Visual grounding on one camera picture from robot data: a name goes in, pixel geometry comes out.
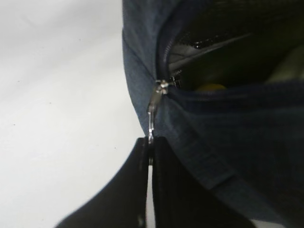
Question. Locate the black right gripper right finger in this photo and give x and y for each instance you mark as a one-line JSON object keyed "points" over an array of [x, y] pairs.
{"points": [[180, 201]]}

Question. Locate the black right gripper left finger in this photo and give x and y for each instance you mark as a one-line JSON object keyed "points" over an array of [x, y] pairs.
{"points": [[122, 202]]}

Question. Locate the dark blue fabric lunch bag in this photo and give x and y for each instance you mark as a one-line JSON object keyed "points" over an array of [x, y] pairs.
{"points": [[196, 73]]}

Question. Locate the green lidded glass container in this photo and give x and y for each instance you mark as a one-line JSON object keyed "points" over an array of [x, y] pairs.
{"points": [[291, 68]]}

